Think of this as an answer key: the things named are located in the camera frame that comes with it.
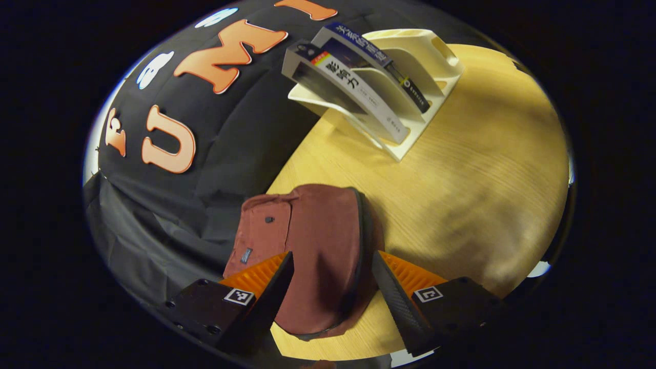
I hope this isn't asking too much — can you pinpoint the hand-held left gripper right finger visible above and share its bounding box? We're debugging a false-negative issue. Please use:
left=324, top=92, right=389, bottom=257
left=372, top=250, right=504, bottom=358

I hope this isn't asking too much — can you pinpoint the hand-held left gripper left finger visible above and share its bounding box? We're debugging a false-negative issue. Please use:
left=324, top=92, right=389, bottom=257
left=164, top=250, right=296, bottom=355

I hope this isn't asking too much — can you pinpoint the maroon schoolbag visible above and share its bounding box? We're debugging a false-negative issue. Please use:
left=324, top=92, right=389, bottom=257
left=223, top=183, right=385, bottom=341

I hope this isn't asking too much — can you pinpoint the white spine book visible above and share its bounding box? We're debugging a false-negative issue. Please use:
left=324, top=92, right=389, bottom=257
left=281, top=41, right=411, bottom=146

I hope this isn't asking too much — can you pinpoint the cream bookshelf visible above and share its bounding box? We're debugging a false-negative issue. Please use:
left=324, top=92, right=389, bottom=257
left=287, top=28, right=465, bottom=162

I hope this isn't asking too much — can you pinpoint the blue spine book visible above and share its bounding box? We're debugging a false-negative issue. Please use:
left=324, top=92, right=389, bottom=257
left=311, top=22, right=432, bottom=114

